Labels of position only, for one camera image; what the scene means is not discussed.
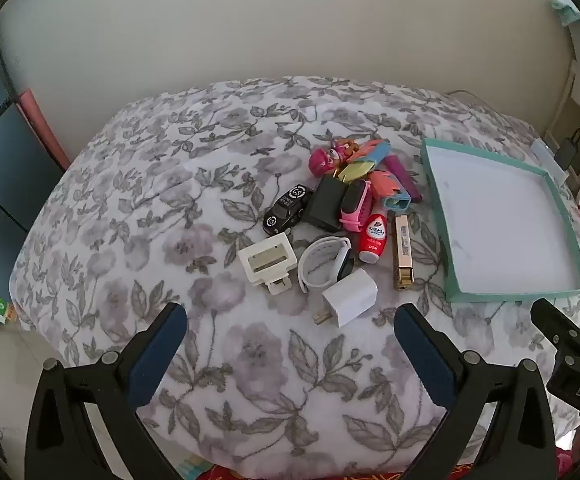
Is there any pink smartwatch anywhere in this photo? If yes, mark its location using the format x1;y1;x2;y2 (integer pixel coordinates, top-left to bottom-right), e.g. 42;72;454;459
340;179;373;233

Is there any floral grey white blanket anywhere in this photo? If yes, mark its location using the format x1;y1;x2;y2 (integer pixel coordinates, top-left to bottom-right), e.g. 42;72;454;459
9;76;580;476

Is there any teal cloth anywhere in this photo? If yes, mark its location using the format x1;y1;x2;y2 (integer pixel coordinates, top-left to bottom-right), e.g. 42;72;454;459
552;0;580;27

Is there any pink board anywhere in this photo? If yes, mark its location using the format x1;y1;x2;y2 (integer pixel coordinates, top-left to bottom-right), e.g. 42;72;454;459
17;89;73;171

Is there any black toy car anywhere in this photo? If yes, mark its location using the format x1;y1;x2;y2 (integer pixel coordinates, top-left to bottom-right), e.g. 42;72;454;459
262;184;315;237

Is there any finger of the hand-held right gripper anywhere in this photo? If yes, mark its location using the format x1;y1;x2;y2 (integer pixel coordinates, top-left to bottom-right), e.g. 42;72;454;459
530;298;580;347

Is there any white folding plug adapter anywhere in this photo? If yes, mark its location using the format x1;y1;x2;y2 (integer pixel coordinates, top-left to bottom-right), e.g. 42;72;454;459
237;234;298;296

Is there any black power adapter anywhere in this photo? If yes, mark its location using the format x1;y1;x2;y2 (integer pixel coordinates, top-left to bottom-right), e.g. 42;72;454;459
554;141;579;169

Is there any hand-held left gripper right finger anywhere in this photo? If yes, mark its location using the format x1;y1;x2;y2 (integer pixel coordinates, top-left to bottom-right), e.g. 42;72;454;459
394;303;555;480

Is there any white charger plug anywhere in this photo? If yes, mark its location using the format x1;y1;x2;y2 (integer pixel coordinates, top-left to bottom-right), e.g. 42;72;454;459
312;267;378;329

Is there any white stick device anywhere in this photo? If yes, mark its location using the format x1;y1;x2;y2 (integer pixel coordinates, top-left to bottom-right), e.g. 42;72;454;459
532;140;569;187

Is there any white cable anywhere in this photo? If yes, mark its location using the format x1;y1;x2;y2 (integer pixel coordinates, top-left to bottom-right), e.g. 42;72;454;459
444;90;493;112

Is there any pink dog figurine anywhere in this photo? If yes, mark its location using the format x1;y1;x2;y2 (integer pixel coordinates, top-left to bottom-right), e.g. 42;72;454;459
309;147;338;178

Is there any black charger plug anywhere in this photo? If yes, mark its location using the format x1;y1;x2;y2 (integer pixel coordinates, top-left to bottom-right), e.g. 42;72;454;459
304;175;351;232

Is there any slim coral blue fidget toy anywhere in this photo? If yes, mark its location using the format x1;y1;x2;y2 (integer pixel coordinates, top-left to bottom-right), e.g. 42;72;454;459
355;140;391;168

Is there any wide coral blue fidget toy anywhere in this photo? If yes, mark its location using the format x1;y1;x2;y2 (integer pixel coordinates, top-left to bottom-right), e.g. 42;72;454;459
368;170;413;213

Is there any yellow green fidget toy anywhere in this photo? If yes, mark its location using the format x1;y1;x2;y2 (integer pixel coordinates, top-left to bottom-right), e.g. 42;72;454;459
337;160;378;183

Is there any teal cardboard box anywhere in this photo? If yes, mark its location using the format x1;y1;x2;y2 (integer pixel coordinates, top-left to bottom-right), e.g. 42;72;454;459
420;137;580;305

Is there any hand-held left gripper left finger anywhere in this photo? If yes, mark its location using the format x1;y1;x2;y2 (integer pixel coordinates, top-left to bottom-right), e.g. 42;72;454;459
25;301;188;480

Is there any white smartwatch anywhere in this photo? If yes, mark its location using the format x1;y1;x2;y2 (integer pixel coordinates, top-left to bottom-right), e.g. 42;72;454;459
297;235;355;293

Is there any purple fidget toy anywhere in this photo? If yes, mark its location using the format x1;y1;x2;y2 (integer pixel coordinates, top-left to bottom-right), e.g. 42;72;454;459
382;156;421;206

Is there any gold lighter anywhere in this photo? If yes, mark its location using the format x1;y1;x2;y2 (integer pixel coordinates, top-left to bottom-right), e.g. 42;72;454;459
394;213;415;291

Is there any red white small bottle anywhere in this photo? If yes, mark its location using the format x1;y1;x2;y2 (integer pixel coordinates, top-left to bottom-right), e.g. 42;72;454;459
358;212;389;264

